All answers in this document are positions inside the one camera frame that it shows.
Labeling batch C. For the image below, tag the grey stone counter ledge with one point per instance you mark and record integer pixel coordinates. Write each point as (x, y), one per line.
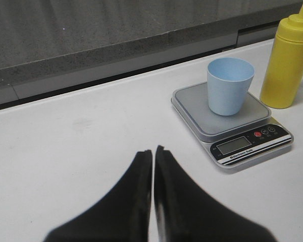
(53, 47)

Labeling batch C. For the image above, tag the yellow squeeze bottle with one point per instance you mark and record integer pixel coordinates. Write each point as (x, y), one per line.
(285, 67)

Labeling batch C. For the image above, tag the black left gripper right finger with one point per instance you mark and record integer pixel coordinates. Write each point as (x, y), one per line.
(185, 212)

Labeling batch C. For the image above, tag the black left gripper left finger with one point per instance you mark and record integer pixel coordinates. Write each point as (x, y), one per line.
(121, 215)

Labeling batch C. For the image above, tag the silver digital kitchen scale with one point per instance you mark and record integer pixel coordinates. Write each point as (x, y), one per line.
(234, 142)

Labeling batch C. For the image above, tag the light blue plastic cup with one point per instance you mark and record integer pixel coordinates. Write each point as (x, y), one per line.
(228, 81)

